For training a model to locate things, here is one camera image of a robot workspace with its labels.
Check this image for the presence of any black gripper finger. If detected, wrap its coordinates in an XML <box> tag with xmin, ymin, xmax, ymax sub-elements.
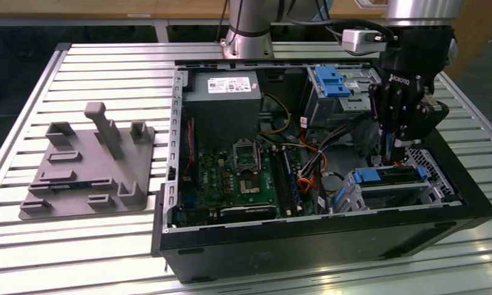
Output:
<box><xmin>367</xmin><ymin>82</ymin><xmax>415</xmax><ymax>161</ymax></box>
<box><xmin>394</xmin><ymin>92</ymin><xmax>450</xmax><ymax>149</ymax></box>

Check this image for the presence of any red orange disk wire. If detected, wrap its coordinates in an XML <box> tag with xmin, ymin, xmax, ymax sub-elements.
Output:
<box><xmin>369</xmin><ymin>155</ymin><xmax>407</xmax><ymax>169</ymax></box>

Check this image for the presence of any hard disk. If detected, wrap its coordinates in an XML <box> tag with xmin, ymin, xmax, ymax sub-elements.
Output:
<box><xmin>349</xmin><ymin>165</ymin><xmax>428</xmax><ymax>186</ymax></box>

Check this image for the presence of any metal disk bay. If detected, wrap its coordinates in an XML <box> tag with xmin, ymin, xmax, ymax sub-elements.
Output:
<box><xmin>330</xmin><ymin>164</ymin><xmax>462</xmax><ymax>213</ymax></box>

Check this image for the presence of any metal optical drive cage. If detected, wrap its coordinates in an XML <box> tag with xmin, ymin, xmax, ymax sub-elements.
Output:
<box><xmin>302</xmin><ymin>66</ymin><xmax>383</xmax><ymax>140</ymax></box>

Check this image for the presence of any blue plastic cage latch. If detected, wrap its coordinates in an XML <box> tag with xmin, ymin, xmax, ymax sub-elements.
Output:
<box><xmin>314</xmin><ymin>66</ymin><xmax>351</xmax><ymax>98</ymax></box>

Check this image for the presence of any grey power supply unit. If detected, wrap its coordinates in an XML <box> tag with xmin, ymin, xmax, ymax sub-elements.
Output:
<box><xmin>182</xmin><ymin>70</ymin><xmax>263</xmax><ymax>149</ymax></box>

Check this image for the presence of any CPU socket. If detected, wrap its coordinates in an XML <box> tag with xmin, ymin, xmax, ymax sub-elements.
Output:
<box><xmin>237</xmin><ymin>175</ymin><xmax>263</xmax><ymax>196</ymax></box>

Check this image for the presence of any black graphics card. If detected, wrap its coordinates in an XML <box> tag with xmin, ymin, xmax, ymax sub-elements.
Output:
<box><xmin>215</xmin><ymin>204</ymin><xmax>279</xmax><ymax>222</ymax></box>

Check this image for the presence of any green Dell motherboard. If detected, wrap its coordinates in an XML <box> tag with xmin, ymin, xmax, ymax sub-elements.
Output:
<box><xmin>175</xmin><ymin>143</ymin><xmax>313</xmax><ymax>227</ymax></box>

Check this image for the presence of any black open PC case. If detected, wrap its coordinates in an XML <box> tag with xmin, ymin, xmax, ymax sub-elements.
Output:
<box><xmin>150</xmin><ymin>57</ymin><xmax>492</xmax><ymax>285</ymax></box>

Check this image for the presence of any wooden workbench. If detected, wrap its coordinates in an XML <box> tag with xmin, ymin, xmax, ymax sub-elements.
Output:
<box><xmin>0</xmin><ymin>0</ymin><xmax>389</xmax><ymax>27</ymax></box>

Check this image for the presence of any grey parts rack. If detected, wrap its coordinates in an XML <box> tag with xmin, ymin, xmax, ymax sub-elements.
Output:
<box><xmin>18</xmin><ymin>101</ymin><xmax>157</xmax><ymax>221</ymax></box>

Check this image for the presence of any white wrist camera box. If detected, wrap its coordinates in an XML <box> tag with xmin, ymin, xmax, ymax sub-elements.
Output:
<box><xmin>341</xmin><ymin>28</ymin><xmax>397</xmax><ymax>57</ymax></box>

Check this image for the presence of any black cable bundle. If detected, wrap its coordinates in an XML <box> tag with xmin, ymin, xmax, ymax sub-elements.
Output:
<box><xmin>298</xmin><ymin>115</ymin><xmax>379</xmax><ymax>185</ymax></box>

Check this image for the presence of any black camera cable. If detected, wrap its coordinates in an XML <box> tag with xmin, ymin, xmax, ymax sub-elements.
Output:
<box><xmin>285</xmin><ymin>17</ymin><xmax>390</xmax><ymax>40</ymax></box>

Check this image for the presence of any yellow wire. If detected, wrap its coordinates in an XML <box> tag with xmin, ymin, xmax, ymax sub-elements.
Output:
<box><xmin>255</xmin><ymin>93</ymin><xmax>293</xmax><ymax>136</ymax></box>

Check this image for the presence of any orange flat cable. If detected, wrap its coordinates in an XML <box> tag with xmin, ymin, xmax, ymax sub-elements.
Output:
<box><xmin>295</xmin><ymin>176</ymin><xmax>317</xmax><ymax>198</ymax></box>

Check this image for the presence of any metal socket cover frame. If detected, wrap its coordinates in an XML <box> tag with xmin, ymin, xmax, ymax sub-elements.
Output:
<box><xmin>231</xmin><ymin>137</ymin><xmax>258</xmax><ymax>172</ymax></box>

